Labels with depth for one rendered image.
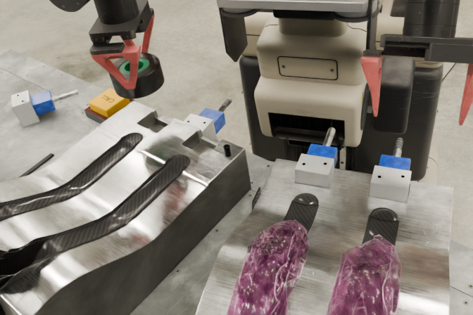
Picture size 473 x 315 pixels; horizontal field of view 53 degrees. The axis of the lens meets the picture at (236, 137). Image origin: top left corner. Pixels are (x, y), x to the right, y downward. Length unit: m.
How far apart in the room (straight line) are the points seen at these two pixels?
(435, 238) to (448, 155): 1.42
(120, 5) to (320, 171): 0.36
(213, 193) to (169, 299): 0.16
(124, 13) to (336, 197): 0.39
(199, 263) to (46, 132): 0.49
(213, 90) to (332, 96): 1.54
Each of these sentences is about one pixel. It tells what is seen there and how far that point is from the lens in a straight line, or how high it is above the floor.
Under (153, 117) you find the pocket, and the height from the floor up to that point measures 0.88.
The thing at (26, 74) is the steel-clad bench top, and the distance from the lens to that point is 1.31.
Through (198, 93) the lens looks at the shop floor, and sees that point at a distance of 2.48.
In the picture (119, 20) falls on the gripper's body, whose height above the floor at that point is 1.09.
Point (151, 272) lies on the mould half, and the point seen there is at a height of 0.83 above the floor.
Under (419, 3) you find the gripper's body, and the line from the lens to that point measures 0.59.
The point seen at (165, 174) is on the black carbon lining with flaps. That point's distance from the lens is 0.74.
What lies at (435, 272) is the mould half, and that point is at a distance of 0.61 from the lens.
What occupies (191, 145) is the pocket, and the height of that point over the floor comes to 0.87.
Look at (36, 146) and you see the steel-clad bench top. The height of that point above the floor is 0.80.
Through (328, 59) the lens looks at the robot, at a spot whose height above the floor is 0.87.
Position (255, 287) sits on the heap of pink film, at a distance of 0.54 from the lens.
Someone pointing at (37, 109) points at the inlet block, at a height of 0.83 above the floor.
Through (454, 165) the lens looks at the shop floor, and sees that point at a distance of 2.04.
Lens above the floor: 1.37
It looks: 40 degrees down
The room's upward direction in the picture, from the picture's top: 10 degrees counter-clockwise
